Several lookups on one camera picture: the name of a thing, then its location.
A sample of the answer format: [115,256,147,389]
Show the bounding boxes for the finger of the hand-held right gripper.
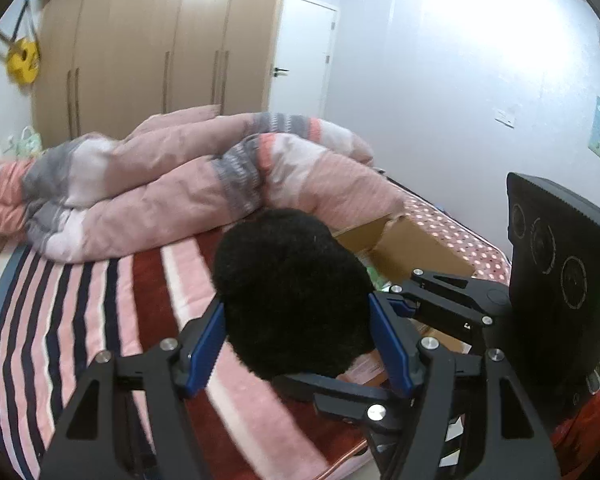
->
[387,269,511,330]
[272,372,415,435]

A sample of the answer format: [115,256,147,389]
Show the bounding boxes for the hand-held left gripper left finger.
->
[40,300,227,480]

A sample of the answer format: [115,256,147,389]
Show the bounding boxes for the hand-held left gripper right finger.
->
[367,291,561,480]

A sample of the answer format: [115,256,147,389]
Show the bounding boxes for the brown cardboard box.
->
[332,214,478,386]

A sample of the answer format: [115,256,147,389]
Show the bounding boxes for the black plush toy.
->
[213,207,376,380]

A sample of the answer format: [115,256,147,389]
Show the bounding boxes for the polka dot bed sheet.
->
[380,180,513,286]

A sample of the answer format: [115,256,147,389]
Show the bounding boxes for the pink grey striped duvet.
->
[0,110,406,263]

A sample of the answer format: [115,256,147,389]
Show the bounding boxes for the pink striped pillow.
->
[125,104,222,141]

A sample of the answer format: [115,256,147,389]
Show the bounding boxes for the mint green bag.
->
[10,126,43,157]

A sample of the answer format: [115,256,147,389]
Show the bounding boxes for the white door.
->
[270,0,340,123]

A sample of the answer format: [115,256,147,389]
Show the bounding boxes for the wooden wardrobe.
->
[30,0,287,146]

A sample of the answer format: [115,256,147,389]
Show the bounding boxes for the yellow guitar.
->
[0,0,43,86]

